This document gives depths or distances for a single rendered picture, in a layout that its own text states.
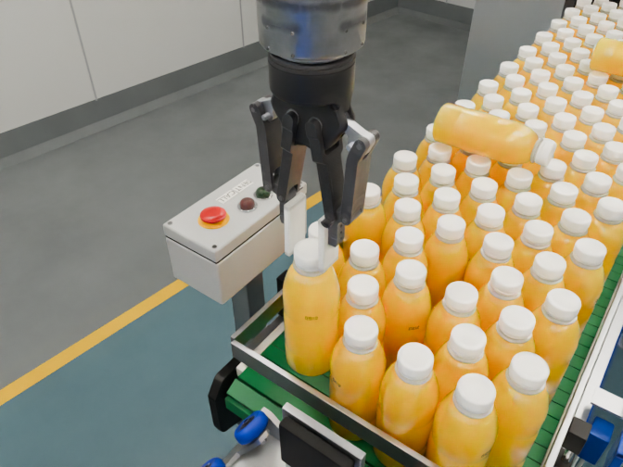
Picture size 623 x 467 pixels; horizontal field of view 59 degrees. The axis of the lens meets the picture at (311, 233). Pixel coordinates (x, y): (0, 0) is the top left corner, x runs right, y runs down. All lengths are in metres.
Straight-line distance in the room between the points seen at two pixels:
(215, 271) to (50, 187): 2.37
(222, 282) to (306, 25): 0.42
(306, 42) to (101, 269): 2.09
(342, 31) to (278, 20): 0.05
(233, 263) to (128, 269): 1.68
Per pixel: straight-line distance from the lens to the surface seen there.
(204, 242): 0.73
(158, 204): 2.76
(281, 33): 0.45
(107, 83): 3.55
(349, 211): 0.52
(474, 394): 0.60
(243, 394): 0.82
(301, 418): 0.60
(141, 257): 2.47
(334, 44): 0.44
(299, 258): 0.59
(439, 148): 0.97
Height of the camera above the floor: 1.56
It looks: 39 degrees down
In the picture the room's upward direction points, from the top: straight up
